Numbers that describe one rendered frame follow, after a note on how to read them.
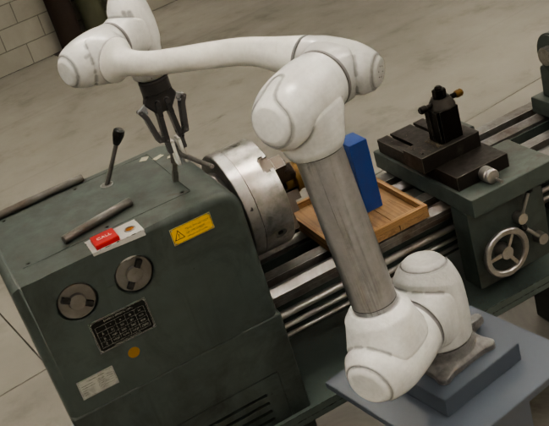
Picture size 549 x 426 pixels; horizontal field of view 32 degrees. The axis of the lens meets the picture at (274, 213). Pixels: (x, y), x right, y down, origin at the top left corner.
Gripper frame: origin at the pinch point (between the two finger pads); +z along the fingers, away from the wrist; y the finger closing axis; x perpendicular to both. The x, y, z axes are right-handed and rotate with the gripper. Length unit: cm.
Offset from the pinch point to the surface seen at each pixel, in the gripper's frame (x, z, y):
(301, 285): -5, 50, 19
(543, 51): 12, 25, 123
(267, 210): -3.5, 24.8, 16.7
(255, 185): -0.8, 17.9, 16.5
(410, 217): -6, 46, 56
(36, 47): 671, 123, 66
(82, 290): -13.1, 17.3, -36.4
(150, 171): 17.4, 9.4, -5.0
